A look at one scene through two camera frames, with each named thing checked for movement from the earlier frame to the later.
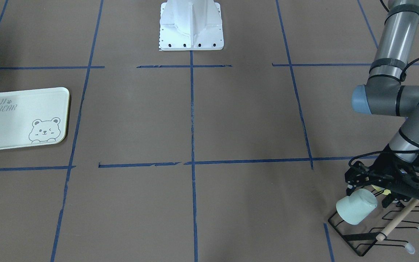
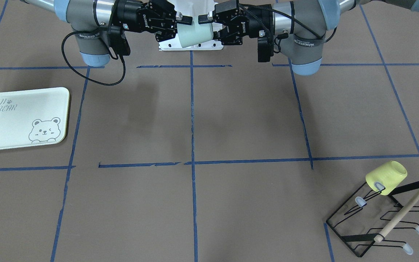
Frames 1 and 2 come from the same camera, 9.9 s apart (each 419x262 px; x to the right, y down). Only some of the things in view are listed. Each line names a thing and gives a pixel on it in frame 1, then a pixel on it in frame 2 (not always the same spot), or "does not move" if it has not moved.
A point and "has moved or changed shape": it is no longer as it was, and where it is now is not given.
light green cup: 355,207 has moved or changed shape
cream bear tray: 22,119 does not move
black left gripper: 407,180 -> 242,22
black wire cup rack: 362,237 does not move
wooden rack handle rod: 382,235 does not move
